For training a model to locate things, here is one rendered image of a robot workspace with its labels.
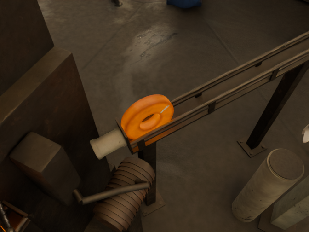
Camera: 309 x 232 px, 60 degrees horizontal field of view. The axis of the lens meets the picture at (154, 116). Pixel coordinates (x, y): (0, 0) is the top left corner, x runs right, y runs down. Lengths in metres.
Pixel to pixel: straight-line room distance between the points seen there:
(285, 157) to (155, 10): 1.78
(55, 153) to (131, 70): 1.33
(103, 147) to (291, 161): 0.62
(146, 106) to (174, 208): 0.79
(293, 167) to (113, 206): 0.59
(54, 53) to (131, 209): 0.50
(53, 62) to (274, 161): 0.74
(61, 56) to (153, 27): 1.58
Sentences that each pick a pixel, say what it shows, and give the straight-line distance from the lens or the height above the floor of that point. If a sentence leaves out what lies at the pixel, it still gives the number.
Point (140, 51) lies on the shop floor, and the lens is 2.03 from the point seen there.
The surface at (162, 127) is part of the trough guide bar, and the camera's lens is 0.77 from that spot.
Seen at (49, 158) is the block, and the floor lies 0.80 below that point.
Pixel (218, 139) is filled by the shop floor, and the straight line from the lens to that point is 1.59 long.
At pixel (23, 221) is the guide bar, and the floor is 0.71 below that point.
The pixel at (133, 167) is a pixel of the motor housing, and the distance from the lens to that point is 0.88.
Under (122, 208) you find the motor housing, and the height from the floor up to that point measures 0.52.
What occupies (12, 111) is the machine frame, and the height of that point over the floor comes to 0.87.
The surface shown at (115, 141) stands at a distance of 0.75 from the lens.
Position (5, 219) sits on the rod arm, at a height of 0.90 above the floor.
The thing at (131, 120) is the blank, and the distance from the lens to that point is 0.70.
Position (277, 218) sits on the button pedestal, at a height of 0.10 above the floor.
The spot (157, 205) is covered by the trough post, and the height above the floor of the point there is 0.01.
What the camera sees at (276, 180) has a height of 0.49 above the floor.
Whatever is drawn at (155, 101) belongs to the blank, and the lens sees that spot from 0.70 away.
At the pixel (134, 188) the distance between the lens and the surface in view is 0.82.
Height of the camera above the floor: 1.33
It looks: 55 degrees down
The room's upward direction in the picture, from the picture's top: straight up
